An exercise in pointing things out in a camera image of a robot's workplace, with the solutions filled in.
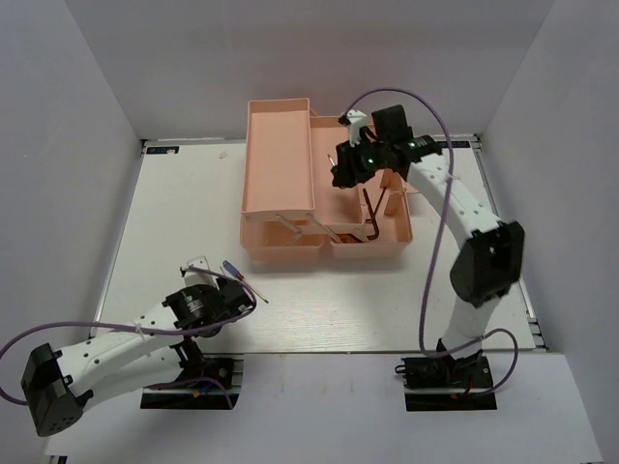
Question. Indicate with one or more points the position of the blue handled screwdriver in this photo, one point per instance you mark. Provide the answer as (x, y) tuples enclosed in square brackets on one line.
[(233, 271)]

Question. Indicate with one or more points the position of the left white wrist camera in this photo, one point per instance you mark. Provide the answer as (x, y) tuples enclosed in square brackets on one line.
[(193, 272)]

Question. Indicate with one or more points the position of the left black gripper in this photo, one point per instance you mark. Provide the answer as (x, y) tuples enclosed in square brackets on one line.
[(206, 288)]

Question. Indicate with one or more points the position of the large brown hex key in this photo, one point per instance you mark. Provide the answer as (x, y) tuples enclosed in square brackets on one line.
[(372, 218)]

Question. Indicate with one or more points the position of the medium brown hex key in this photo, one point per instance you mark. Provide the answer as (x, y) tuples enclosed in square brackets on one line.
[(350, 239)]

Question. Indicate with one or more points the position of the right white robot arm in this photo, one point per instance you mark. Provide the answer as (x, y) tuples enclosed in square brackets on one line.
[(490, 249)]

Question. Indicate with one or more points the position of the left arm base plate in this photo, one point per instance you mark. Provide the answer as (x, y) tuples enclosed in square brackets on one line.
[(208, 384)]

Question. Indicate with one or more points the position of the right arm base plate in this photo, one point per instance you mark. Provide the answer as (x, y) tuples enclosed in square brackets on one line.
[(444, 385)]

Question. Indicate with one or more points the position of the small brown hex key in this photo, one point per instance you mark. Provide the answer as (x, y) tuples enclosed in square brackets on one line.
[(379, 201)]

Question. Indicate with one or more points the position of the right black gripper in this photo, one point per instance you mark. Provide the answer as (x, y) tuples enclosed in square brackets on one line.
[(347, 168)]

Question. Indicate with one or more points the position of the pink plastic toolbox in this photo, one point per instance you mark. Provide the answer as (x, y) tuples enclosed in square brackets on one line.
[(291, 212)]

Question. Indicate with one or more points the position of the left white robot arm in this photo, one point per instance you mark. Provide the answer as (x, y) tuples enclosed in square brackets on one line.
[(158, 350)]

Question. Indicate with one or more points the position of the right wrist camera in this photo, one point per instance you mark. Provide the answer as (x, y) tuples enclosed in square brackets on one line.
[(390, 125)]

